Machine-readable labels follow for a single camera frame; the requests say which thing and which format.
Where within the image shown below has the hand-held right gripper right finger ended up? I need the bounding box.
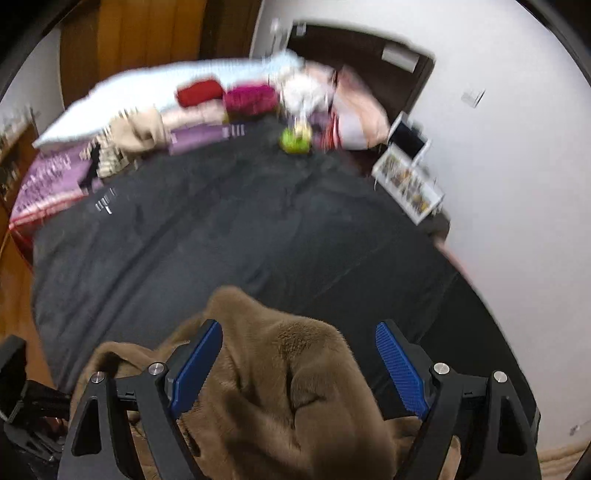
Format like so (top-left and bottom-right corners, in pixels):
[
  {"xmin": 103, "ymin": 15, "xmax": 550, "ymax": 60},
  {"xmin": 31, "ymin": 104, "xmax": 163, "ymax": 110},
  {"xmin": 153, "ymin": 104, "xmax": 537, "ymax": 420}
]
[{"xmin": 375, "ymin": 320, "xmax": 542, "ymax": 480}]

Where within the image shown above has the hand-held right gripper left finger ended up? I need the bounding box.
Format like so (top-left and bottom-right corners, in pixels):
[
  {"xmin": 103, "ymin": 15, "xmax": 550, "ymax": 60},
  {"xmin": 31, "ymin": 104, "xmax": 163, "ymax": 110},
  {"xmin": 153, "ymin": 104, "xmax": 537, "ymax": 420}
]
[{"xmin": 58, "ymin": 318, "xmax": 225, "ymax": 480}]

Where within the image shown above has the brown fleece sweater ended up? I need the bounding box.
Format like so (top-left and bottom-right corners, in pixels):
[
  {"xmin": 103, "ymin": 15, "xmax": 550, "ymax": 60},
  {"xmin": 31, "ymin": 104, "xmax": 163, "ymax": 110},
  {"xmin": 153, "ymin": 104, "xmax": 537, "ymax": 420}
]
[{"xmin": 81, "ymin": 285, "xmax": 462, "ymax": 480}]

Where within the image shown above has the dark grey bed sheet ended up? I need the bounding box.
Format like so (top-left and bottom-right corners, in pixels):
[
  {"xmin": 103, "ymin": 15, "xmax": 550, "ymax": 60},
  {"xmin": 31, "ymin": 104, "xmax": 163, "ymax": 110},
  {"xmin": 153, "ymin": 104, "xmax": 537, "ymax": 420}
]
[{"xmin": 32, "ymin": 117, "xmax": 541, "ymax": 416}]

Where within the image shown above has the black white patterned garment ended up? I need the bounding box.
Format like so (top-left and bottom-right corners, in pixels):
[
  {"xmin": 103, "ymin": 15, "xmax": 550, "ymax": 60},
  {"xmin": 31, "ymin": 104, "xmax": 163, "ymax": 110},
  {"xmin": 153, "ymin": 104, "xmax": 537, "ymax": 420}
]
[{"xmin": 78, "ymin": 134, "xmax": 139, "ymax": 190}]

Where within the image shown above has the purple floral bedsheet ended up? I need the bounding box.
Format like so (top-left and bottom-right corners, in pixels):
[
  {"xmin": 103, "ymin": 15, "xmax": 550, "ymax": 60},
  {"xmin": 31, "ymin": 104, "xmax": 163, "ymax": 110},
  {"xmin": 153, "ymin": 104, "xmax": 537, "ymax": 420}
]
[{"xmin": 9, "ymin": 124, "xmax": 241, "ymax": 232}]

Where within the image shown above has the white tablet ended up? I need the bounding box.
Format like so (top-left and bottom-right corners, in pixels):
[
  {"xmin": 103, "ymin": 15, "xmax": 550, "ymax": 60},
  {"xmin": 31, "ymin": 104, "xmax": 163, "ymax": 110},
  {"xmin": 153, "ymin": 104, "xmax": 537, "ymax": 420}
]
[{"xmin": 387, "ymin": 111, "xmax": 432, "ymax": 162}]

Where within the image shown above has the beige crumpled cloth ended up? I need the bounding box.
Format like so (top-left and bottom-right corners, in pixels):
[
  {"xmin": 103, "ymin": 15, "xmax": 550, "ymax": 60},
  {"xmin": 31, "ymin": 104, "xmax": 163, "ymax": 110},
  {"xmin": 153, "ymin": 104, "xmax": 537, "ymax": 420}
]
[{"xmin": 108, "ymin": 108, "xmax": 171, "ymax": 153}]

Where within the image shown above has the green round toy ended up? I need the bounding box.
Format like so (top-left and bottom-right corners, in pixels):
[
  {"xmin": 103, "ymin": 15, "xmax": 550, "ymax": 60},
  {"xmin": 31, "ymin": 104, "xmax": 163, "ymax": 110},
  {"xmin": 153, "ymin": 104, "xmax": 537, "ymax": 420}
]
[{"xmin": 279, "ymin": 115, "xmax": 315, "ymax": 155}]

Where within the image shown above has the pale pink folded cloth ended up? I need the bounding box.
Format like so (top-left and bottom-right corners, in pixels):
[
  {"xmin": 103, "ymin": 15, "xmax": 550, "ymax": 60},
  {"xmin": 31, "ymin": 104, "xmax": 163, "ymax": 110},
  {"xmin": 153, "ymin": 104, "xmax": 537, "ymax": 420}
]
[{"xmin": 157, "ymin": 108, "xmax": 227, "ymax": 130}]

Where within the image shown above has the wooden cabinet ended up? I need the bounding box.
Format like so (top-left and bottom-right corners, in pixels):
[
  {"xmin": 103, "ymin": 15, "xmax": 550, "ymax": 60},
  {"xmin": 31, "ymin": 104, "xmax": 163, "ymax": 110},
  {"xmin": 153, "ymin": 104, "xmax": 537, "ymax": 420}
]
[{"xmin": 0, "ymin": 111, "xmax": 40, "ymax": 217}]

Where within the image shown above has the pink striped pillow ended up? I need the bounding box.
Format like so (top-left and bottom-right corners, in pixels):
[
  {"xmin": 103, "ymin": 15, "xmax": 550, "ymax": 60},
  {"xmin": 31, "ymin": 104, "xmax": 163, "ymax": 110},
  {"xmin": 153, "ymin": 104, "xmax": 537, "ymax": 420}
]
[{"xmin": 330, "ymin": 65, "xmax": 391, "ymax": 151}]

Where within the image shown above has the magenta folded cloth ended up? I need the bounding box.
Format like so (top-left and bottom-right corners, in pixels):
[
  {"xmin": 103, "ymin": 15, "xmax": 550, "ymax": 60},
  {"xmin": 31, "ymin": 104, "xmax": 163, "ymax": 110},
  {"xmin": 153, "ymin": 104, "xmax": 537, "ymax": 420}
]
[{"xmin": 224, "ymin": 84, "xmax": 280, "ymax": 117}]

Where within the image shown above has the red folded cloth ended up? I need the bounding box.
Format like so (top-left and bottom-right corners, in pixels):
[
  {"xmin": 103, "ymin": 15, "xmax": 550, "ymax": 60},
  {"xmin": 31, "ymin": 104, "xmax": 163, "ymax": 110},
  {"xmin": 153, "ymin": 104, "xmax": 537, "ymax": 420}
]
[{"xmin": 175, "ymin": 79, "xmax": 227, "ymax": 110}]

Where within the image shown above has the white crumpled garment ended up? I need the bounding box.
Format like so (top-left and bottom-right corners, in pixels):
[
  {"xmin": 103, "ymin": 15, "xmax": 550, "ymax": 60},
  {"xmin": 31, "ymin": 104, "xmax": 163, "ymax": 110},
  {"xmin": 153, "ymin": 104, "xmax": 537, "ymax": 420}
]
[{"xmin": 279, "ymin": 69, "xmax": 335, "ymax": 116}]

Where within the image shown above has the dark wooden headboard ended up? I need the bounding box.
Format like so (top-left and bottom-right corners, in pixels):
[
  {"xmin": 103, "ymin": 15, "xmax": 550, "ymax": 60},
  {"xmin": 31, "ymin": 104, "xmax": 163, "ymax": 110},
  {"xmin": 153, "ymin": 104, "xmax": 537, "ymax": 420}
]
[{"xmin": 286, "ymin": 21, "xmax": 437, "ymax": 125}]

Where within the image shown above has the wooden wardrobe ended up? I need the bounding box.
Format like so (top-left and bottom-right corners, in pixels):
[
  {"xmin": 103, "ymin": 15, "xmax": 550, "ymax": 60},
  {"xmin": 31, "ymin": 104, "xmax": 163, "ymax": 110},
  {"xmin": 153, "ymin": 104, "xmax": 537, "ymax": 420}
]
[{"xmin": 60, "ymin": 0, "xmax": 264, "ymax": 107}]

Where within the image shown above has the white photo collage frame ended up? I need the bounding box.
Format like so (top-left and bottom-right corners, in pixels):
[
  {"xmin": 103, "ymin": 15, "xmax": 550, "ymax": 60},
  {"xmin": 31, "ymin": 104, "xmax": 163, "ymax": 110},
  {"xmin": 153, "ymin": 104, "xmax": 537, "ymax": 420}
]
[{"xmin": 372, "ymin": 143, "xmax": 446, "ymax": 226}]

